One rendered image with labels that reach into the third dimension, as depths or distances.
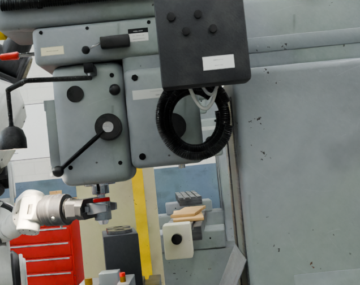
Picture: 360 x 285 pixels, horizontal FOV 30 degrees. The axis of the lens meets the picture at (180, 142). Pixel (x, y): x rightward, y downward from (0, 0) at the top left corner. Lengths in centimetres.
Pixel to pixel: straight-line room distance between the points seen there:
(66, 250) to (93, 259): 281
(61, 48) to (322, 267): 86
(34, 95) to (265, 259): 965
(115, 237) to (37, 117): 883
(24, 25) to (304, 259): 92
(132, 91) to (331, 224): 60
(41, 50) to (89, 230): 196
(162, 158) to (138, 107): 15
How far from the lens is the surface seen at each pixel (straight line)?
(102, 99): 176
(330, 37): 181
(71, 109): 177
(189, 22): 151
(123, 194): 358
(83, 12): 177
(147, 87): 174
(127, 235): 233
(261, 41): 177
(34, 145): 1108
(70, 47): 177
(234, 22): 151
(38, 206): 192
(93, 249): 363
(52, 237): 646
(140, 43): 175
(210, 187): 1086
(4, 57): 202
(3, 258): 244
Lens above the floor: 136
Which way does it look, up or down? 1 degrees up
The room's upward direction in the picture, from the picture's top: 6 degrees counter-clockwise
